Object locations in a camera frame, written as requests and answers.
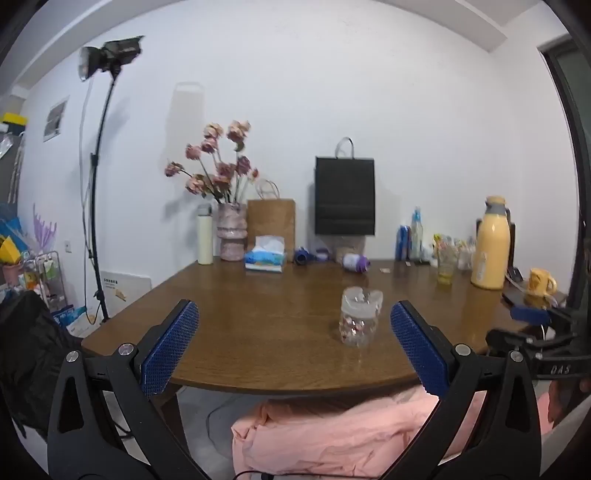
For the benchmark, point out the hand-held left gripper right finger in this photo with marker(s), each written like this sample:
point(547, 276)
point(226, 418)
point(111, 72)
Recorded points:
point(418, 347)

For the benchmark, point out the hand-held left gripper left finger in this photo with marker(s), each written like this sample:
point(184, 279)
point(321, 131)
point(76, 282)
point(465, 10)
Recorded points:
point(170, 347)

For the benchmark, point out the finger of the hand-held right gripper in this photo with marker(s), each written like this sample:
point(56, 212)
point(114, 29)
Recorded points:
point(530, 314)
point(512, 340)

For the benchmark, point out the clear plastic jar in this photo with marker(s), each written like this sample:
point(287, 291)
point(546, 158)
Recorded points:
point(360, 318)

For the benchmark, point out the person's right hand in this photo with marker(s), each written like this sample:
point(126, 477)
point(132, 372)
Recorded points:
point(561, 401)

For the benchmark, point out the black flat device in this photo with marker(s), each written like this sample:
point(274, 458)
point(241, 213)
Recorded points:
point(521, 297)

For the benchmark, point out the yellow mug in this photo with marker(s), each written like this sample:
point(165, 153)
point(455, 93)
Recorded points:
point(540, 280)

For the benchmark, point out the yellow thermos jug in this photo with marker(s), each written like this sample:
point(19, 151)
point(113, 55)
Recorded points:
point(491, 244)

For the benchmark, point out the glass with yellow liquid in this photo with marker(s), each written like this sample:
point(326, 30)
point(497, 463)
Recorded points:
point(445, 265)

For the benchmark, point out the pile of snack packets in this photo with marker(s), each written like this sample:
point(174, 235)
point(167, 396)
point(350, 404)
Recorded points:
point(455, 247)

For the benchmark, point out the purple and white bottle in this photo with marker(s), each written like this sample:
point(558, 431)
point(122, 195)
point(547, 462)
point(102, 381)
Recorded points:
point(355, 262)

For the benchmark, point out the blue can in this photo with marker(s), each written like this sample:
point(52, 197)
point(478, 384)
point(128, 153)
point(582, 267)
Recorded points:
point(403, 242)

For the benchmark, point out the pink cloth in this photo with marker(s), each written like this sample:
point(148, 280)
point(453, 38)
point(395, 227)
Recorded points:
point(351, 438)

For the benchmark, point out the clear bottle blue cap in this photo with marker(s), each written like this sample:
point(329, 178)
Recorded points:
point(417, 233)

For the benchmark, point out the white thermos bottle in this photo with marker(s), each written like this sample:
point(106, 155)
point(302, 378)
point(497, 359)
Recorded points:
point(205, 237)

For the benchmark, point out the wooden table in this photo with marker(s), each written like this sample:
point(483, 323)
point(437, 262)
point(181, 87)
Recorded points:
point(286, 323)

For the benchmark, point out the blue tissue pack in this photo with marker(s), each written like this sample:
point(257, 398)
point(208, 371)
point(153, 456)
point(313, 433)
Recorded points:
point(264, 256)

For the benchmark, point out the pink ribbed vase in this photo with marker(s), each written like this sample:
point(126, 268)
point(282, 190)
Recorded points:
point(232, 230)

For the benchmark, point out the small purple container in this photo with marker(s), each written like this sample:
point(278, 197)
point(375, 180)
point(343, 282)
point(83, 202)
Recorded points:
point(322, 254)

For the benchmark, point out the black jacket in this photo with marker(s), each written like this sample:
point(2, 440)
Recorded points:
point(30, 360)

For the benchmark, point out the dark blue hair dryer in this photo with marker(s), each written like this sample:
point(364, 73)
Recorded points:
point(303, 256)

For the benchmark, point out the brown paper bag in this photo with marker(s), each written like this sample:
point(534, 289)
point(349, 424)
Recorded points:
point(271, 221)

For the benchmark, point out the black paper bag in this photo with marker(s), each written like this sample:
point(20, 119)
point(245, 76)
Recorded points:
point(345, 196)

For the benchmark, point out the black light stand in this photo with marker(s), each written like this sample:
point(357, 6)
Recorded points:
point(98, 194)

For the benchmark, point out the pink dried flowers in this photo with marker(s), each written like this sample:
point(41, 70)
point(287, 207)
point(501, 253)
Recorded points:
point(214, 161)

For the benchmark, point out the yellow box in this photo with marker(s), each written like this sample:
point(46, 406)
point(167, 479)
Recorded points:
point(13, 123)

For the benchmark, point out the black studio light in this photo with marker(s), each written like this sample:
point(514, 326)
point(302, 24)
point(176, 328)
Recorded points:
point(108, 55)

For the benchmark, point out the purple wall decal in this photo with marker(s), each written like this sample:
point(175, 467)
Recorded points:
point(44, 230)

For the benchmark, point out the wall notice sheet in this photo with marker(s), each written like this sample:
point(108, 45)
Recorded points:
point(56, 117)

